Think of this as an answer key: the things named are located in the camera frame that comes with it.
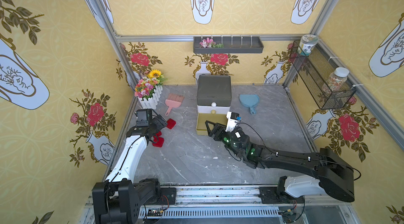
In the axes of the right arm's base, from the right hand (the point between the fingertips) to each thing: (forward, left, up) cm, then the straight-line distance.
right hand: (212, 120), depth 77 cm
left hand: (+1, +33, -9) cm, 34 cm away
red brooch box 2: (+2, +32, -20) cm, 38 cm away
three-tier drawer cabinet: (+25, 0, 0) cm, 25 cm away
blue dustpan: (+32, -27, -24) cm, 48 cm away
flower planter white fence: (+24, +39, -5) cm, 47 cm away
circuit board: (-37, +27, -24) cm, 51 cm away
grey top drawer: (+15, -1, -3) cm, 15 cm away
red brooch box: (-2, +30, -21) cm, 37 cm away
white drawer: (+14, +2, -11) cm, 18 cm away
